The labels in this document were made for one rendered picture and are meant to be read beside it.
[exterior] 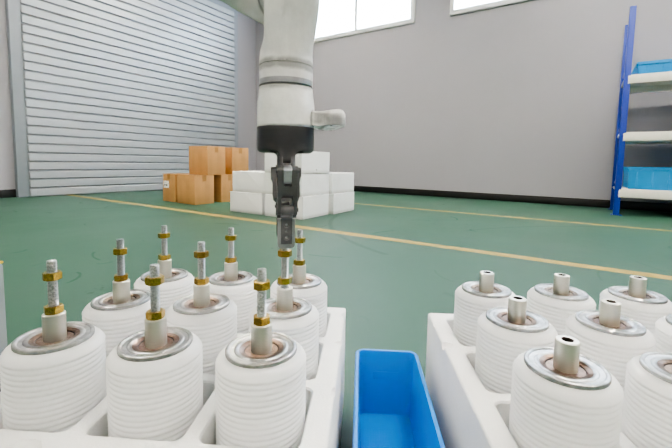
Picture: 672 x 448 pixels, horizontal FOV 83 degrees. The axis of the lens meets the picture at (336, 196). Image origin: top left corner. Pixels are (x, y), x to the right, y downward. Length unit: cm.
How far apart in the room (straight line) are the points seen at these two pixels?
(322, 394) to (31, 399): 30
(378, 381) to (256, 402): 38
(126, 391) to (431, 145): 533
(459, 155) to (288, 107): 504
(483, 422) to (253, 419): 24
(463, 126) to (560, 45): 140
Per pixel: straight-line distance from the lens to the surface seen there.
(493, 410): 52
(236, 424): 44
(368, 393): 77
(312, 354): 55
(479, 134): 543
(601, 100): 533
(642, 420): 53
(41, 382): 52
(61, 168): 559
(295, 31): 50
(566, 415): 45
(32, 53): 565
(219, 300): 59
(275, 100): 49
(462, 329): 67
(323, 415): 48
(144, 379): 46
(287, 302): 54
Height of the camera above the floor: 45
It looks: 5 degrees down
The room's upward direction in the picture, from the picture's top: 1 degrees clockwise
